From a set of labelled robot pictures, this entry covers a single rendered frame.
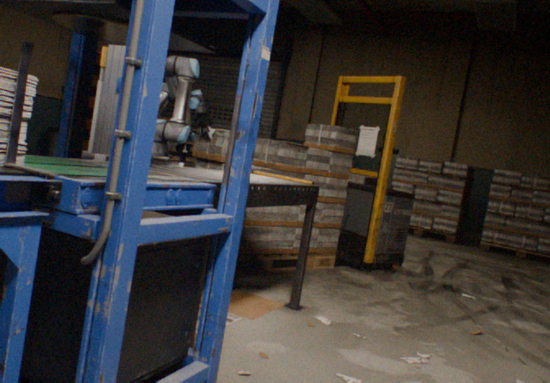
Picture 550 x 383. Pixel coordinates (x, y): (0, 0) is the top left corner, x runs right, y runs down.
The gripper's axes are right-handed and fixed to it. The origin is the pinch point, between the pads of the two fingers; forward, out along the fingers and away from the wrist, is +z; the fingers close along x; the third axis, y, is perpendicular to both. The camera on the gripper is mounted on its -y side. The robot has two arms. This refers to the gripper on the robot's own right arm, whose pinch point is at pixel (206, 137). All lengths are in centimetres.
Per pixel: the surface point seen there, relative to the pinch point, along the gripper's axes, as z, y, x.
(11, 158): -73, -162, -164
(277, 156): 36, 52, -12
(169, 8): -101, -116, -188
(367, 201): 125, 148, -14
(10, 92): -89, -155, -164
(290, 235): 102, 41, -19
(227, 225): -23, -105, -169
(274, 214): 77, 30, -18
